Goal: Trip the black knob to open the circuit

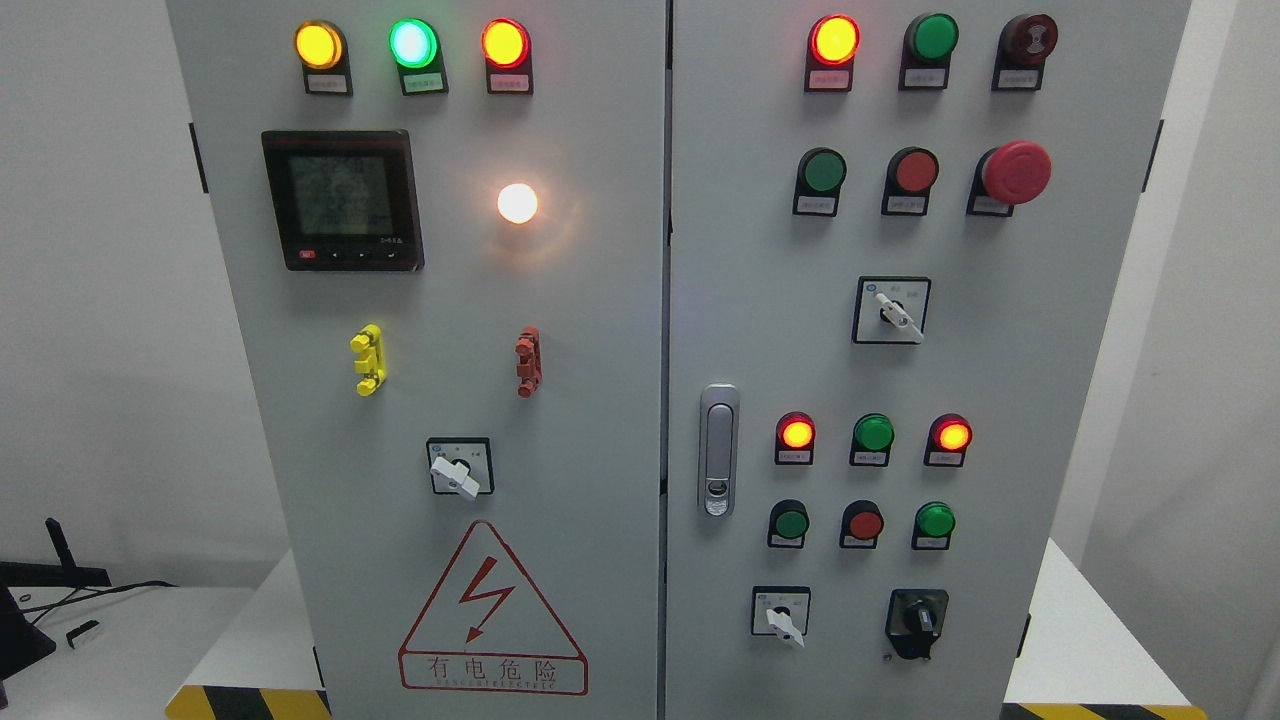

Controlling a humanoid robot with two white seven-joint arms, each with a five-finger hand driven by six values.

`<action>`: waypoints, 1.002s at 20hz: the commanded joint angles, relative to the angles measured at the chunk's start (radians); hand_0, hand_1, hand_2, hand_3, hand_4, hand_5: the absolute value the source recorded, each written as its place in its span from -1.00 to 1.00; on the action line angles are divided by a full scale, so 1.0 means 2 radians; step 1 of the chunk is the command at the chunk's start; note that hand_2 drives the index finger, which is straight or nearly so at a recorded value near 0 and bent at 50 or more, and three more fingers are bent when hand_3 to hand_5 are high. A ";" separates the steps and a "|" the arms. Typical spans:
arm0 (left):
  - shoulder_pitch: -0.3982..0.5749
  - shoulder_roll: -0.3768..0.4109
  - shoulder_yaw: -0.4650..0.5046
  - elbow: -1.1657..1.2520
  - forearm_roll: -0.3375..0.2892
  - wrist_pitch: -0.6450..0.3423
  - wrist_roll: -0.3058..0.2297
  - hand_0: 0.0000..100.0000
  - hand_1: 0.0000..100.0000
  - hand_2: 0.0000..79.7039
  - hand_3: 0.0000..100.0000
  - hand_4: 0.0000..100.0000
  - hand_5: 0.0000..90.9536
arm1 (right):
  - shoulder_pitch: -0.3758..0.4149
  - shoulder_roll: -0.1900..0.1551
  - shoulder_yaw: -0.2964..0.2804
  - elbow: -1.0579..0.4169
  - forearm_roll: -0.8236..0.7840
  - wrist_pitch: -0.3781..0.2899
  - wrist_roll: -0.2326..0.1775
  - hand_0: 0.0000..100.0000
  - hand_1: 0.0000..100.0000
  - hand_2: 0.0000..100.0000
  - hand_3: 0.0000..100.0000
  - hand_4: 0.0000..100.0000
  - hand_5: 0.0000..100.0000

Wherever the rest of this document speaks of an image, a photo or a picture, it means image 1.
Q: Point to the white selector switch lower right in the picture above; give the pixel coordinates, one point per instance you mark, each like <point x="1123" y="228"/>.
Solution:
<point x="782" y="611"/>

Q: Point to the green lit indicator light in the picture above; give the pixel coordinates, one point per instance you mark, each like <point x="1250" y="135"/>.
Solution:
<point x="417" y="50"/>

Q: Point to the white selector switch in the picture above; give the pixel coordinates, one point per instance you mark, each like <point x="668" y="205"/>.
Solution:
<point x="782" y="611"/>
<point x="890" y="310"/>

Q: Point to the small black white device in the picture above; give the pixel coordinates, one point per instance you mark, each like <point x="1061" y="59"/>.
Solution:
<point x="79" y="634"/>

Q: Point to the red push button upper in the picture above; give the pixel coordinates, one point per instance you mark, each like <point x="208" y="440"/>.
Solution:
<point x="909" y="177"/>

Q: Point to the red push button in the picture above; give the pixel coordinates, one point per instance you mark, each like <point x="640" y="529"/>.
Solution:
<point x="909" y="177"/>
<point x="861" y="526"/>

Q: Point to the dark red buzzer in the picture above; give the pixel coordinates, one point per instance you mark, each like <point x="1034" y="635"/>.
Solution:
<point x="1024" y="45"/>

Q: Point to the red push button lower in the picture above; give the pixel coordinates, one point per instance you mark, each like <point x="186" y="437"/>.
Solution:
<point x="861" y="526"/>

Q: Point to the red high voltage warning sticker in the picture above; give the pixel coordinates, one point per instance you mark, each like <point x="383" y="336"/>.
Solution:
<point x="487" y="627"/>

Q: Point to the red lit indicator left door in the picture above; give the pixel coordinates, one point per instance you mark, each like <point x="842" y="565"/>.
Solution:
<point x="507" y="53"/>

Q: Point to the white glowing lamp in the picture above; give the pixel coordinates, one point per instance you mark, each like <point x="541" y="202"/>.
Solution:
<point x="517" y="203"/>

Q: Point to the green push button upper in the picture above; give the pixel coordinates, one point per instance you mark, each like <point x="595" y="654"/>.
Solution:
<point x="819" y="177"/>

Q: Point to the red terminal clip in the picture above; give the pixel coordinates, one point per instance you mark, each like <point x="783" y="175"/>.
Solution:
<point x="528" y="361"/>

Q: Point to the red emergency stop mushroom button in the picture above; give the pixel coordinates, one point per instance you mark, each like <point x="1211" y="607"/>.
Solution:
<point x="1008" y="176"/>

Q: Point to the yellow terminal clip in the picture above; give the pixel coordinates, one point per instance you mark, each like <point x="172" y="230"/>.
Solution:
<point x="370" y="359"/>

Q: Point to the green push button lower left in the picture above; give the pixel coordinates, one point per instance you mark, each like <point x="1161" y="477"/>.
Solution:
<point x="788" y="524"/>

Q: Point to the green unlit indicator right top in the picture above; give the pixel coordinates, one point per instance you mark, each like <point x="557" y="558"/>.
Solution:
<point x="927" y="47"/>

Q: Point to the green indicator lower right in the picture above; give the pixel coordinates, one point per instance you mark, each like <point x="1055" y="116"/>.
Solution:
<point x="934" y="524"/>

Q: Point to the red lit indicator middle left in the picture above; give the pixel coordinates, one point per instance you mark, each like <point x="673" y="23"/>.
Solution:
<point x="794" y="439"/>

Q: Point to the black digital power meter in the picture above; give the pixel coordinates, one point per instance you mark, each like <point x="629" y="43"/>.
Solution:
<point x="346" y="200"/>

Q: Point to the white selector switch upper right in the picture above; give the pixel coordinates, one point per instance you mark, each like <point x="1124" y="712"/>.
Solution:
<point x="890" y="310"/>

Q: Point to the black stand at left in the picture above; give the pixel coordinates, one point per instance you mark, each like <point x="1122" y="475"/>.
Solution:
<point x="22" y="643"/>

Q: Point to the red lit indicator right top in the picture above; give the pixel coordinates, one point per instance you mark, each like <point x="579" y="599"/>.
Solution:
<point x="832" y="45"/>

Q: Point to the white selector switch left door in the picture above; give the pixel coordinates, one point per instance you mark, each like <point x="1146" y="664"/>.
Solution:
<point x="460" y="466"/>

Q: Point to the grey electrical control cabinet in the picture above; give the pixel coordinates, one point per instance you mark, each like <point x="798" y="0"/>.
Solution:
<point x="663" y="138"/>

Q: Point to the green indicator middle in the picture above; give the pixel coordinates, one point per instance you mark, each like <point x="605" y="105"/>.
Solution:
<point x="871" y="442"/>

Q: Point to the silver door latch handle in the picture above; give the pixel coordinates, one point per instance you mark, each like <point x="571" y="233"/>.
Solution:
<point x="719" y="433"/>

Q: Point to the red indicator middle right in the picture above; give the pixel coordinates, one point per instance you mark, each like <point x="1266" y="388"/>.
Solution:
<point x="948" y="440"/>

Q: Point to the red lit indicator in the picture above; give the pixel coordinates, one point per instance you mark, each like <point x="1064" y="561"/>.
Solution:
<point x="832" y="45"/>
<point x="794" y="439"/>

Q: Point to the green push button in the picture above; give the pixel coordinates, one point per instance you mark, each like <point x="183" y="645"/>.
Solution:
<point x="788" y="524"/>
<point x="819" y="177"/>

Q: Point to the black rotary knob switch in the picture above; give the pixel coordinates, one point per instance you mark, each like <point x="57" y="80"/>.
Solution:
<point x="915" y="621"/>

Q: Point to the yellow indicator light top left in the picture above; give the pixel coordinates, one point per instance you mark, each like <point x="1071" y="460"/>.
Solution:
<point x="322" y="50"/>

